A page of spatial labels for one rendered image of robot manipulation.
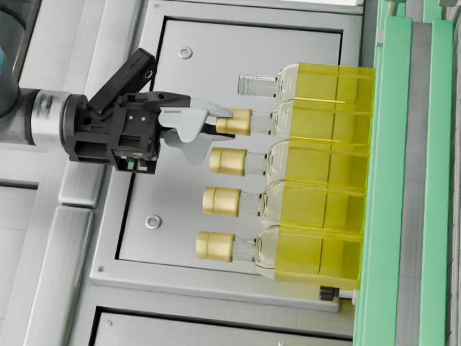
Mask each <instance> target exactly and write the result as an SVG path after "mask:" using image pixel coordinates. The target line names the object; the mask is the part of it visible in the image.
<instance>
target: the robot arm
mask: <svg viewBox="0 0 461 346"><path fill-rule="evenodd" d="M35 2H36V0H0V143H13V144H21V145H29V146H40V147H48V148H64V151H65V152H66V153H67V154H68V155H69V160H70V161H73V162H80V163H94V164H102V165H113V166H114V167H115V169H116V171H118V172H131V173H139V174H153V175H155V171H156V164H157V160H158V158H159V154H160V150H161V143H160V140H161V139H164V141H165V143H166V144H167V145H168V146H170V147H173V148H178V149H180V150H182V153H183V155H184V158H185V161H186V163H187V164H188V165H191V166H199V165H200V164H201V163H202V162H203V160H204V158H205V156H206V154H207V152H208V150H209V148H210V145H211V143H212V142H213V141H226V140H231V139H235V135H234V134H228V133H218V132H217V131H216V125H212V124H208V123H205V121H206V119H207V117H208V116H210V117H233V112H232V111H230V110H228V109H227V108H224V107H223V106H220V105H219V104H215V103H212V102H208V101H206V100H202V99H199V98H195V97H190V96H189V95H183V94H178V93H170V92H165V91H149V92H145V93H139V92H140V90H141V89H142V88H143V87H144V86H145V85H146V84H147V83H148V82H149V81H150V80H151V79H152V78H153V77H154V76H155V75H156V73H157V68H156V61H155V57H154V55H152V54H151V53H150V52H148V51H146V50H145V49H144V48H141V47H140V48H138V49H137V50H136V51H135V52H134V53H133V55H132V56H131V57H130V58H129V59H128V60H127V61H126V62H125V63H124V64H123V65H122V66H121V67H120V69H119V70H118V71H117V72H116V73H115V74H114V75H113V76H112V77H111V78H110V79H109V80H108V81H107V83H106V84H105V85H104V86H103V87H102V88H101V89H100V90H99V91H98V92H97V93H96V94H95V95H94V96H93V97H92V98H91V99H90V100H89V101H88V98H87V96H85V95H82V94H72V92H66V91H50V90H43V89H31V88H22V87H19V84H18V82H17V81H16V78H15V77H14V74H13V73H12V70H13V67H14V64H15V61H16V57H17V56H18V53H19V50H20V47H21V43H22V41H23V37H24V35H25V31H26V29H27V25H28V23H29V19H30V17H31V14H32V10H33V8H34V4H35ZM135 159H136V160H139V163H140V166H141V167H147V171H146V170H132V169H128V164H129V162H130V163H134V160H135Z"/></svg>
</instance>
